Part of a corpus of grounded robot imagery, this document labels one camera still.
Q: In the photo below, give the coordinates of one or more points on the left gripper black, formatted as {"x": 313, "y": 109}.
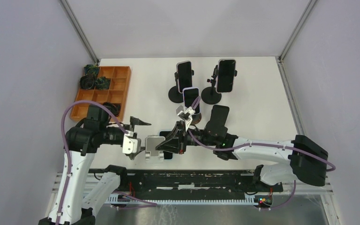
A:
{"x": 134, "y": 120}

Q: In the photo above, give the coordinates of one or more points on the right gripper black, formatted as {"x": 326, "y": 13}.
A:
{"x": 172, "y": 144}

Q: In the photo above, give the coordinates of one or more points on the light blue cased phone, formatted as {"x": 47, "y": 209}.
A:
{"x": 167, "y": 155}

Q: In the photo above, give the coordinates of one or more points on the silver white phone stand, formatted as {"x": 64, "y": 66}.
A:
{"x": 152, "y": 155}

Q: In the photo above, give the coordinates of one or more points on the lilac cased phone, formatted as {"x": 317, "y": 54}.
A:
{"x": 189, "y": 96}

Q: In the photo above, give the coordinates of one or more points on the brown round base stand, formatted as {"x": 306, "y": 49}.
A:
{"x": 196, "y": 118}

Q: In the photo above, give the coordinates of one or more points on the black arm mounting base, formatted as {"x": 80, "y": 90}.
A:
{"x": 193, "y": 184}

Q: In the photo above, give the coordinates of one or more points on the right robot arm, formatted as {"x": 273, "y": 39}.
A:
{"x": 299, "y": 159}

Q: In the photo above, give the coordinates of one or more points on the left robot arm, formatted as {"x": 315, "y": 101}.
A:
{"x": 81, "y": 143}

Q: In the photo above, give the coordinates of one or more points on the black rear left stand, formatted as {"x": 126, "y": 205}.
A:
{"x": 173, "y": 94}

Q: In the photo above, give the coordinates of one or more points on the black stand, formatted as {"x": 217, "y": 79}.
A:
{"x": 210, "y": 95}
{"x": 173, "y": 94}

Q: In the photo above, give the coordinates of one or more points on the black phone on stand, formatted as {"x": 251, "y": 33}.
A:
{"x": 219, "y": 115}

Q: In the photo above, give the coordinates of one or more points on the black rear right stand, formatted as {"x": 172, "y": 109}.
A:
{"x": 210, "y": 95}

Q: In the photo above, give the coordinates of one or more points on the white cased rear left phone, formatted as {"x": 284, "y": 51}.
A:
{"x": 185, "y": 73}

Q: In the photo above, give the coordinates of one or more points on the white cased phone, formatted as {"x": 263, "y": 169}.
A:
{"x": 225, "y": 77}
{"x": 185, "y": 73}

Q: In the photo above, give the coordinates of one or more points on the white cased rear right phone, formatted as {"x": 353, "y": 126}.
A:
{"x": 225, "y": 77}

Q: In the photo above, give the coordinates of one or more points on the orange compartment tray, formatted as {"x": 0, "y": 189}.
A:
{"x": 110, "y": 86}

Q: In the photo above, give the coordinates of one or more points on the green bundle at corner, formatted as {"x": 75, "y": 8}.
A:
{"x": 91, "y": 70}

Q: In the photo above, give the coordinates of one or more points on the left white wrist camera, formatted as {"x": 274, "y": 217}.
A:
{"x": 130, "y": 133}

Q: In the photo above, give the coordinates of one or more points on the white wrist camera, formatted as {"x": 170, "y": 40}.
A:
{"x": 185, "y": 114}
{"x": 130, "y": 133}

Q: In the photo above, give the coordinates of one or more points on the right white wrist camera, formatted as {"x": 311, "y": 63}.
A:
{"x": 185, "y": 114}

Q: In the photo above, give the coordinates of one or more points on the white slotted cable duct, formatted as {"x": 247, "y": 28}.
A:
{"x": 117, "y": 199}

